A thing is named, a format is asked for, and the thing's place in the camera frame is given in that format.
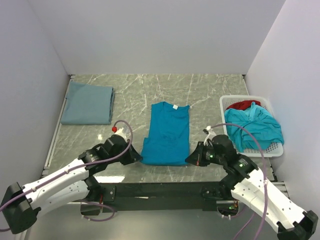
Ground red t shirt in basket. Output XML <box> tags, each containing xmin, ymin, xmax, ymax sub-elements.
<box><xmin>226</xmin><ymin>100</ymin><xmax>261</xmax><ymax>111</ymax></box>

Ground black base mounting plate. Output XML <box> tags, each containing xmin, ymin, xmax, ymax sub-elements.
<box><xmin>69</xmin><ymin>181</ymin><xmax>241</xmax><ymax>213</ymax></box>

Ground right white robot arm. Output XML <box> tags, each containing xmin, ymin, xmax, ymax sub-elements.
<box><xmin>185</xmin><ymin>135</ymin><xmax>319</xmax><ymax>240</ymax></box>

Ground teal t shirt in basket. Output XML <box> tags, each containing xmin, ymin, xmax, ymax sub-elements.
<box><xmin>224</xmin><ymin>103</ymin><xmax>285</xmax><ymax>153</ymax></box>

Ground bright blue t shirt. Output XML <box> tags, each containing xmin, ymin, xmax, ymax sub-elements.
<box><xmin>141</xmin><ymin>101</ymin><xmax>190</xmax><ymax>167</ymax></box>

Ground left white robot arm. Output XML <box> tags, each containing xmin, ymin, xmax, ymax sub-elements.
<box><xmin>0</xmin><ymin>126</ymin><xmax>142</xmax><ymax>235</ymax></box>

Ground aluminium rail frame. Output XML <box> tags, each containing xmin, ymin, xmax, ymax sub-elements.
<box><xmin>26</xmin><ymin>74</ymin><xmax>292</xmax><ymax>206</ymax></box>

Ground folded grey-blue t shirt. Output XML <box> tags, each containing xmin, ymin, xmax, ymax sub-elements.
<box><xmin>60</xmin><ymin>81</ymin><xmax>115</xmax><ymax>125</ymax></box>

